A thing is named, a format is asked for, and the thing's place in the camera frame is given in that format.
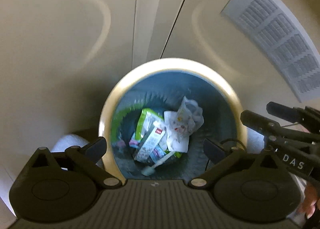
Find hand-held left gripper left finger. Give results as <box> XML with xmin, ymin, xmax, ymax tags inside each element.
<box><xmin>24</xmin><ymin>137</ymin><xmax>123</xmax><ymax>190</ymax></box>

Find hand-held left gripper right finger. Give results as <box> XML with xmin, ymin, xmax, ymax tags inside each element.
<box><xmin>187</xmin><ymin>138</ymin><xmax>283</xmax><ymax>190</ymax></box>

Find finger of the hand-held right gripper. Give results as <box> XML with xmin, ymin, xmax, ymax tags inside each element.
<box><xmin>266</xmin><ymin>101</ymin><xmax>320</xmax><ymax>126</ymax></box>
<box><xmin>240</xmin><ymin>110</ymin><xmax>310</xmax><ymax>142</ymax></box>

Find white wrapper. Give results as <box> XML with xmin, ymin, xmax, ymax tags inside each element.
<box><xmin>164</xmin><ymin>110</ymin><xmax>190</xmax><ymax>153</ymax></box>

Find round bin blue liner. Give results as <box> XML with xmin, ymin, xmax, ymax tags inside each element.
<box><xmin>98</xmin><ymin>58</ymin><xmax>248</xmax><ymax>186</ymax></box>

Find clear plastic bag red print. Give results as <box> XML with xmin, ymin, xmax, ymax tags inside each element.
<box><xmin>176</xmin><ymin>96</ymin><xmax>204</xmax><ymax>137</ymax></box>

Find green snack wrapper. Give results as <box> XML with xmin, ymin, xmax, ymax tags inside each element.
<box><xmin>135</xmin><ymin>108</ymin><xmax>165</xmax><ymax>142</ymax></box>

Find person's right hand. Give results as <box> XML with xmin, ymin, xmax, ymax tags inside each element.
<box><xmin>297</xmin><ymin>183</ymin><xmax>320</xmax><ymax>219</ymax></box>

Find white bundle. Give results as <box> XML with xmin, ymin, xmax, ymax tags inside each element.
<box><xmin>50</xmin><ymin>133</ymin><xmax>105</xmax><ymax>171</ymax></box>

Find silver cabinet vent grille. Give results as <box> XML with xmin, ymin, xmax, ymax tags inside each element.
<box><xmin>221</xmin><ymin>0</ymin><xmax>320</xmax><ymax>103</ymax></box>

